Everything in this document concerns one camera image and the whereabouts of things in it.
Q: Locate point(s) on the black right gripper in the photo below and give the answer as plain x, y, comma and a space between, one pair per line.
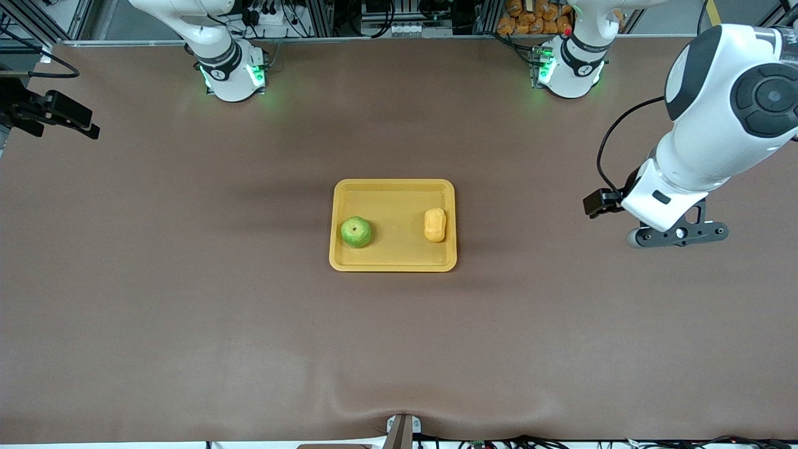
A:
22, 106

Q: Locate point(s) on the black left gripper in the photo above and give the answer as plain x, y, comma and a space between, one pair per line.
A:
600, 202

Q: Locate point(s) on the yellow potato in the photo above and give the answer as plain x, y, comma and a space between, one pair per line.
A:
435, 224

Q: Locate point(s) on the green apple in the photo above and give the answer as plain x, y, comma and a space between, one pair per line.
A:
356, 232

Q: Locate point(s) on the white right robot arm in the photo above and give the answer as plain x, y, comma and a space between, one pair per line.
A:
227, 81

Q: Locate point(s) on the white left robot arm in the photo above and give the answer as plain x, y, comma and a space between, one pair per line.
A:
717, 125

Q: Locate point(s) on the yellow plastic tray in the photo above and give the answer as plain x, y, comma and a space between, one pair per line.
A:
399, 206

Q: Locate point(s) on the pile of orange bread rolls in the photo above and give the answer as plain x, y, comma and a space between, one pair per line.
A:
536, 17

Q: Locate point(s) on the white power strip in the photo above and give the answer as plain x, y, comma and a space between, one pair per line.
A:
271, 17

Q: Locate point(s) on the brown table mat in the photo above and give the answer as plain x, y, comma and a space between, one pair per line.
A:
399, 343

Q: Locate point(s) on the aluminium table frame rail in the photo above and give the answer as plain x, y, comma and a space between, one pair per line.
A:
374, 38

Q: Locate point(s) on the metal table clamp bracket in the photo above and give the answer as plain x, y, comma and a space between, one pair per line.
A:
402, 430

